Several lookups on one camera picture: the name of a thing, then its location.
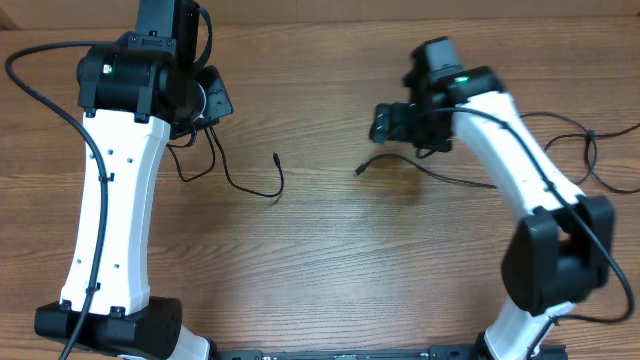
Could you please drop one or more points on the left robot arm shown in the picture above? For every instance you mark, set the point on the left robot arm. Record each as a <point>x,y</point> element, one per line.
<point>137,94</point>

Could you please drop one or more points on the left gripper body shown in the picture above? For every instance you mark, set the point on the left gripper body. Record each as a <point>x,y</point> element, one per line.
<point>217,101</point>

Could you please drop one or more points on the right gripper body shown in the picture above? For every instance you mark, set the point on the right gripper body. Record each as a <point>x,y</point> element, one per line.
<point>415,126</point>

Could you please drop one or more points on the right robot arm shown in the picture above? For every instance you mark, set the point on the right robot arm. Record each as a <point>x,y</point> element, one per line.
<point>559,252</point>

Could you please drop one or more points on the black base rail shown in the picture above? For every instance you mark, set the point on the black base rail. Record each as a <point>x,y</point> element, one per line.
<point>434,352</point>

